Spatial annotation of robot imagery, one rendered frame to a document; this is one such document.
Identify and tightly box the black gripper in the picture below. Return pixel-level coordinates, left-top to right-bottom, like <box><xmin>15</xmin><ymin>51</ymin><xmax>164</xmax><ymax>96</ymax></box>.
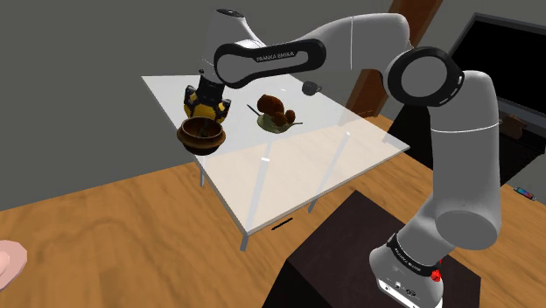
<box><xmin>183</xmin><ymin>76</ymin><xmax>232</xmax><ymax>124</ymax></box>

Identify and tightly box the yellow round vase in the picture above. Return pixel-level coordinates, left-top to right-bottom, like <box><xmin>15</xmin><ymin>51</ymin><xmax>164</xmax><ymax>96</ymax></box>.
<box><xmin>183</xmin><ymin>91</ymin><xmax>228</xmax><ymax>126</ymax></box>

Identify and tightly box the brown wooden bowl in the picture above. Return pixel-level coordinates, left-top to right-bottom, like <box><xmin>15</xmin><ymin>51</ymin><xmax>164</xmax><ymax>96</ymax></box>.
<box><xmin>176</xmin><ymin>115</ymin><xmax>228</xmax><ymax>157</ymax></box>

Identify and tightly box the green flat dish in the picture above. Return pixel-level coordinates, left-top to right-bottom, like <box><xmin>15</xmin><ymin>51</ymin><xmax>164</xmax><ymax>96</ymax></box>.
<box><xmin>246</xmin><ymin>103</ymin><xmax>305</xmax><ymax>135</ymax></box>

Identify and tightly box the brown lumpy figure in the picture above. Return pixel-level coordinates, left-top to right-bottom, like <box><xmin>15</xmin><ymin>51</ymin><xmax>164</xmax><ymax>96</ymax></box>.
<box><xmin>255</xmin><ymin>94</ymin><xmax>297</xmax><ymax>128</ymax></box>

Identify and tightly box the dark grey cup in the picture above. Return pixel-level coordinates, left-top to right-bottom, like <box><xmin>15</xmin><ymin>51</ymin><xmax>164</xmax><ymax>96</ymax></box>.
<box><xmin>301</xmin><ymin>80</ymin><xmax>324</xmax><ymax>97</ymax></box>

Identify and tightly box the glass table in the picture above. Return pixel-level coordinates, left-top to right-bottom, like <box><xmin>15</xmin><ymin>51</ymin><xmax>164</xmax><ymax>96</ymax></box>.
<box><xmin>141</xmin><ymin>73</ymin><xmax>412</xmax><ymax>253</ymax></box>

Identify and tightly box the black thin stick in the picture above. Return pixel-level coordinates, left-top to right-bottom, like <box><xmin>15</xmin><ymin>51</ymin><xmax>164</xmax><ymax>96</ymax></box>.
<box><xmin>270</xmin><ymin>216</ymin><xmax>295</xmax><ymax>232</ymax></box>

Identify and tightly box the brown wooden beam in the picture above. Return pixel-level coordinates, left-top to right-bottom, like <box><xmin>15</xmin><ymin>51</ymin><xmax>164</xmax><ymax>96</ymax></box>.
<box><xmin>345</xmin><ymin>0</ymin><xmax>445</xmax><ymax>119</ymax></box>

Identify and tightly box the dark robot stand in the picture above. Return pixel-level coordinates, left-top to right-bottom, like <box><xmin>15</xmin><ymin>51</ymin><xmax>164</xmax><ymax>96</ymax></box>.
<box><xmin>262</xmin><ymin>190</ymin><xmax>483</xmax><ymax>308</ymax></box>

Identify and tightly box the pink rounded object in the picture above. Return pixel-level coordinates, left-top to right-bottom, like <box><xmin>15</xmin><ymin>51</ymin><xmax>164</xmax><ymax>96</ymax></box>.
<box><xmin>0</xmin><ymin>239</ymin><xmax>29</xmax><ymax>292</ymax></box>

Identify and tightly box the black television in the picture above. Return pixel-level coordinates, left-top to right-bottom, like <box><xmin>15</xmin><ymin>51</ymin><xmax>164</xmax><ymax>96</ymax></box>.
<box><xmin>447</xmin><ymin>11</ymin><xmax>546</xmax><ymax>126</ymax></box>

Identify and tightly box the dark television cabinet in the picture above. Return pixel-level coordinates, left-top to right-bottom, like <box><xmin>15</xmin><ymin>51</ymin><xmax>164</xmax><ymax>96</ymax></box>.
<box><xmin>385</xmin><ymin>96</ymin><xmax>546</xmax><ymax>187</ymax></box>

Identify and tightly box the small dark handheld device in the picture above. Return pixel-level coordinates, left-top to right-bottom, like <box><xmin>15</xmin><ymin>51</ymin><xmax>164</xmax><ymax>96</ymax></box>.
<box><xmin>513</xmin><ymin>185</ymin><xmax>537</xmax><ymax>202</ymax></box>

